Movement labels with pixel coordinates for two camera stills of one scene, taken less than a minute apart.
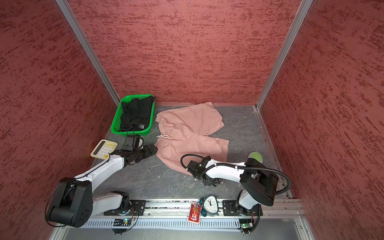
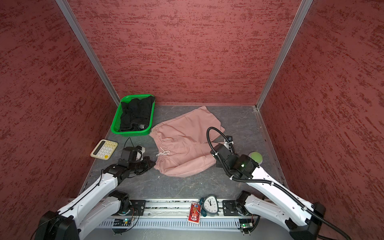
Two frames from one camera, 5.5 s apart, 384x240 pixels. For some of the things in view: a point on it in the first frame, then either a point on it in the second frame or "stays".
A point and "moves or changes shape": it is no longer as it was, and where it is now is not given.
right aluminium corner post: x=301 y=12 stays
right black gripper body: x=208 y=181 -> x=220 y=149
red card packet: x=194 y=212 stays
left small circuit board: x=126 y=222 stays
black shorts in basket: x=135 y=113 stays
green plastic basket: x=116 y=124 stays
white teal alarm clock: x=210 y=205 stays
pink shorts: x=186 y=131 moves or changes shape
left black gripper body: x=144 y=152 -> x=142 y=166
